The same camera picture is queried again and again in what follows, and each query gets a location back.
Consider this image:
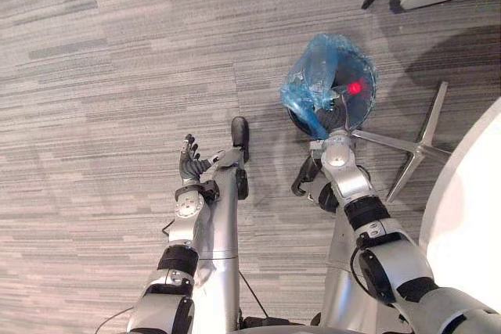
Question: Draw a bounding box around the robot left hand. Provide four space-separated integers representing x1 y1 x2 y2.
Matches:
178 134 227 186

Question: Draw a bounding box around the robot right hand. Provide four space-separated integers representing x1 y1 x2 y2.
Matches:
312 84 352 134

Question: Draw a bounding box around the small black round bin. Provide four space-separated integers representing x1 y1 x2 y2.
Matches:
287 48 378 142

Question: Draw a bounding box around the blue plastic bin bag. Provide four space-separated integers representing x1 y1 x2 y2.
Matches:
279 33 380 141

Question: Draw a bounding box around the white round tea table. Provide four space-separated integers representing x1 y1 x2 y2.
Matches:
418 96 501 306

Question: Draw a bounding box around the robot left foot dark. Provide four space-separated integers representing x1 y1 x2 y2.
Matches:
230 116 251 163

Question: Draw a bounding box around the robot left leg silver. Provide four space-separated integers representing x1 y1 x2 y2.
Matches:
190 148 251 334

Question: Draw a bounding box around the robot leg silver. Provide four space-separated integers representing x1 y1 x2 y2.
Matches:
190 148 251 334
319 204 396 334

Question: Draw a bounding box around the chrome star table base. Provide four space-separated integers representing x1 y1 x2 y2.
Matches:
349 81 453 203

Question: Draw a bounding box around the robot right leg silver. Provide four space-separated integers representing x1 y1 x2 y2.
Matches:
319 204 396 334

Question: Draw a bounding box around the robot dark waist body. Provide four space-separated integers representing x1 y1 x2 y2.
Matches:
237 314 323 334

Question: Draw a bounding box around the thin black cable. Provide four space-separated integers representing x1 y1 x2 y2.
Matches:
238 270 272 320

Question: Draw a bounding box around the thin grey cable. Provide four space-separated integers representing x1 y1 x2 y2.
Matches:
95 306 135 334

